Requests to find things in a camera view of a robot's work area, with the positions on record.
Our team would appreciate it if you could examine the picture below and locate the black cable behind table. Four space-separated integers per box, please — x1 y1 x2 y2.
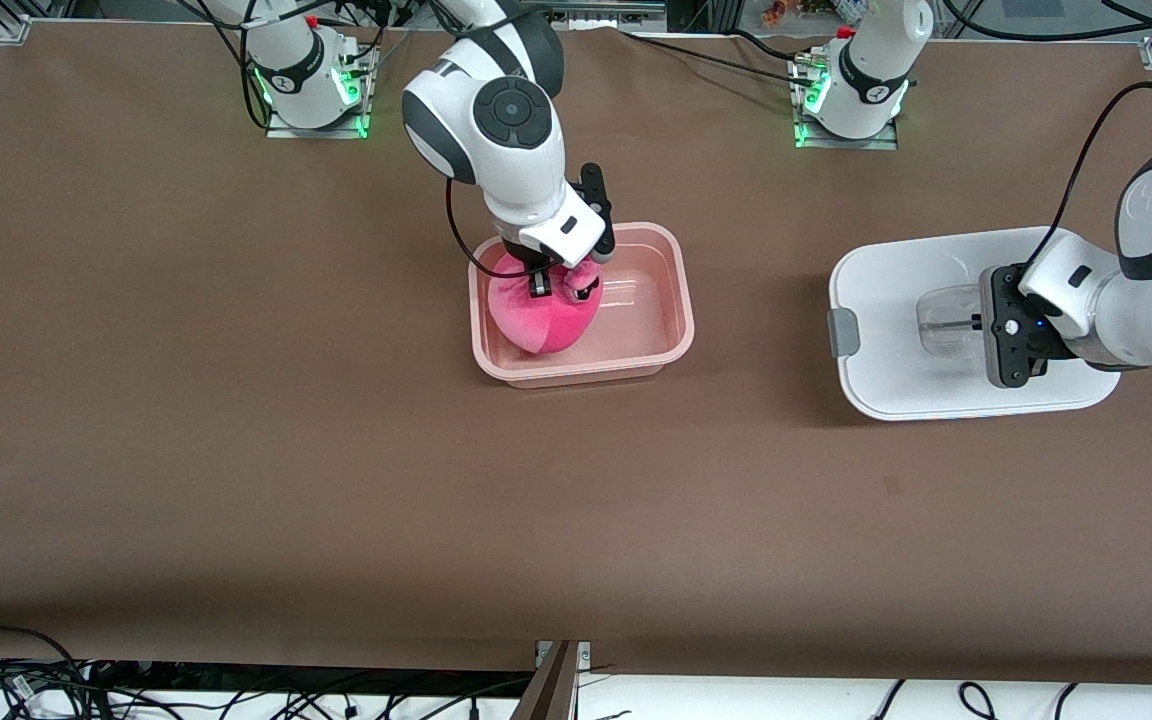
941 0 1152 46

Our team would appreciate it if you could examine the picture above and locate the brown wooden post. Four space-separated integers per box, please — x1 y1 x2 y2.
511 640 582 720

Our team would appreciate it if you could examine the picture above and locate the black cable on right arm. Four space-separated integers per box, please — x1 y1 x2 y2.
444 178 537 281

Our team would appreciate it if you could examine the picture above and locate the silver metal bracket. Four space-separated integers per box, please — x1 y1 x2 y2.
534 640 592 669

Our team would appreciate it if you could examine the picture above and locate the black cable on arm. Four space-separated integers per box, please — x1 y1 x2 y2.
444 178 537 281
1021 80 1152 271

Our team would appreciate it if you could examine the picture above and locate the pink round plush toy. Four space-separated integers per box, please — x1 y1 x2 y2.
489 252 605 356

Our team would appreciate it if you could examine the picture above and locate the black cable across table edge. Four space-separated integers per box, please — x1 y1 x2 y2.
621 28 817 86

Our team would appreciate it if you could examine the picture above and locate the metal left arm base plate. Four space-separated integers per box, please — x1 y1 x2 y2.
789 50 902 151

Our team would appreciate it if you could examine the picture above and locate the pink plastic storage box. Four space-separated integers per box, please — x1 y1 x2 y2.
469 222 695 389

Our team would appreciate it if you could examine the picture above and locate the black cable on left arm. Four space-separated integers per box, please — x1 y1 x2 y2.
1021 80 1152 271

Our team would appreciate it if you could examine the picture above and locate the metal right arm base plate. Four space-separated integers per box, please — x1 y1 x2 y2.
264 45 377 141

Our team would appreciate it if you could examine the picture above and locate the black cable beside arm base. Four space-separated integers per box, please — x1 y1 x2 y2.
206 0 272 131

